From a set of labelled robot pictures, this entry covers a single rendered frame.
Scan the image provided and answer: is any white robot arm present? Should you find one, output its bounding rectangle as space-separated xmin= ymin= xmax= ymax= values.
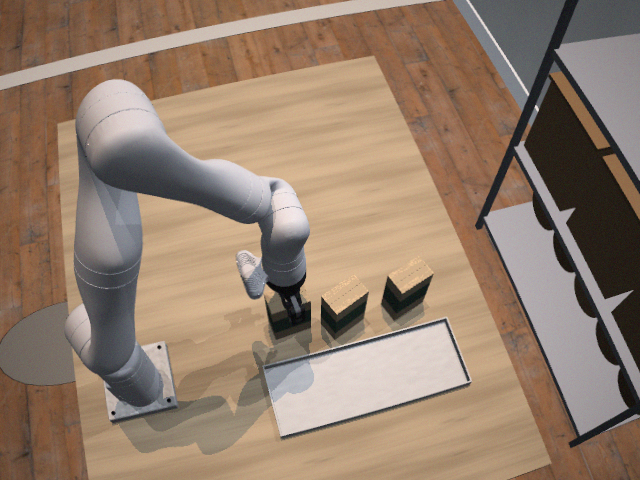
xmin=64 ymin=79 xmax=310 ymax=407

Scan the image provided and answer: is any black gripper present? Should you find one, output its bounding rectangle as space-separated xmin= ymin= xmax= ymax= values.
xmin=266 ymin=272 xmax=306 ymax=325

